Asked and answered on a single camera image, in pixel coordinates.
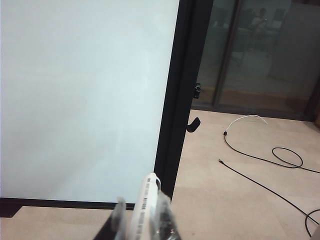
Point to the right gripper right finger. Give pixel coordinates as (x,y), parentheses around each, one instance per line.
(165,220)

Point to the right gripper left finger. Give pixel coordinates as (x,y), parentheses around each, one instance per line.
(119,220)

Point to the white marker pen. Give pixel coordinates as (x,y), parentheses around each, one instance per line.
(143,205)

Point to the black framed whiteboard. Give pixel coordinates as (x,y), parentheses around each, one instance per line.
(75,100)

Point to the dark framed glass partition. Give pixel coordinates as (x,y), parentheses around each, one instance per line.
(275,62)

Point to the black hook on frame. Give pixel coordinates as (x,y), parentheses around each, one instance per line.
(193,125)

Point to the black frame clamp knob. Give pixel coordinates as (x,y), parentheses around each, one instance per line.
(197,90)

